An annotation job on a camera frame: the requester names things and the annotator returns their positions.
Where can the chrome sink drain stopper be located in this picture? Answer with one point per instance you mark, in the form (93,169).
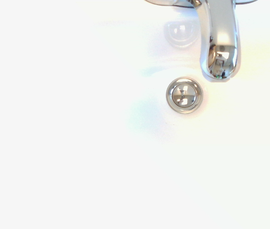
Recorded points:
(184,95)

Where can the white ceramic sink basin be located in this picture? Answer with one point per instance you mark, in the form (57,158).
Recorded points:
(77,143)

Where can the chrome faucet spout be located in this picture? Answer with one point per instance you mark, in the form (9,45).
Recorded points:
(223,35)

